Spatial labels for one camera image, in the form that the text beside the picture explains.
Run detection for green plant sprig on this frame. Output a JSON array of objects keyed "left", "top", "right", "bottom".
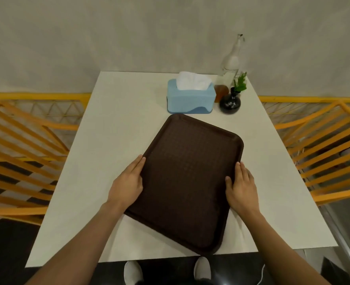
[{"left": 233, "top": 72, "right": 248, "bottom": 93}]

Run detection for clear glass bottle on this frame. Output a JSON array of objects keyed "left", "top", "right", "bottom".
[{"left": 221, "top": 34, "right": 246, "bottom": 90}]

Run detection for person's white shoe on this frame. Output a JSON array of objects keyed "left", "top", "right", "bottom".
[
  {"left": 124, "top": 260, "right": 144, "bottom": 285},
  {"left": 194, "top": 257, "right": 212, "bottom": 281}
]

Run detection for small amber jar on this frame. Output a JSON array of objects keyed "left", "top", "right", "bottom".
[{"left": 214, "top": 84, "right": 229, "bottom": 103}]

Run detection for person's right hand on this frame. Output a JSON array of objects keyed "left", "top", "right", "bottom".
[{"left": 225, "top": 161, "right": 261, "bottom": 218}]

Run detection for person's left forearm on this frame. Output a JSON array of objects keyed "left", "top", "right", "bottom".
[{"left": 25, "top": 201, "right": 126, "bottom": 285}]

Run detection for yellow metal railing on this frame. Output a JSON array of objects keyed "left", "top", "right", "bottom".
[
  {"left": 258, "top": 96, "right": 350, "bottom": 114},
  {"left": 0, "top": 92, "right": 92, "bottom": 117}
]

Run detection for round black vase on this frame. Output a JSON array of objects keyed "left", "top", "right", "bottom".
[{"left": 219, "top": 87, "right": 241, "bottom": 113}]

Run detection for white tissue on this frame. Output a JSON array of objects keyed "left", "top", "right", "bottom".
[{"left": 176, "top": 71, "right": 212, "bottom": 92}]

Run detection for person's right forearm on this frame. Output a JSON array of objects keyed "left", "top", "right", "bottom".
[{"left": 235, "top": 210, "right": 331, "bottom": 285}]

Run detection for person's right white shoe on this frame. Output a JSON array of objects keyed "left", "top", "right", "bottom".
[{"left": 194, "top": 257, "right": 212, "bottom": 281}]

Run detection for dark brown plastic tray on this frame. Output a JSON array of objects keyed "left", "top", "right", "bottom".
[{"left": 124, "top": 113, "right": 244, "bottom": 256}]

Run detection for person's left hand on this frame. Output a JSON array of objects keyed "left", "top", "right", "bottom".
[{"left": 107, "top": 155, "right": 146, "bottom": 209}]

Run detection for person's left white shoe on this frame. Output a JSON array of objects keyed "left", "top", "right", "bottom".
[{"left": 124, "top": 260, "right": 144, "bottom": 285}]

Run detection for light blue tissue box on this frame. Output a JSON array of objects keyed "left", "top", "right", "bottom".
[{"left": 167, "top": 79, "right": 217, "bottom": 114}]

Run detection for orange slatted chair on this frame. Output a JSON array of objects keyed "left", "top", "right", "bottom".
[
  {"left": 274, "top": 101, "right": 350, "bottom": 206},
  {"left": 0, "top": 101, "right": 81, "bottom": 226}
]

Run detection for thin white cable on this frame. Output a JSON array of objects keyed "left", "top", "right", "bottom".
[{"left": 256, "top": 264, "right": 266, "bottom": 285}]

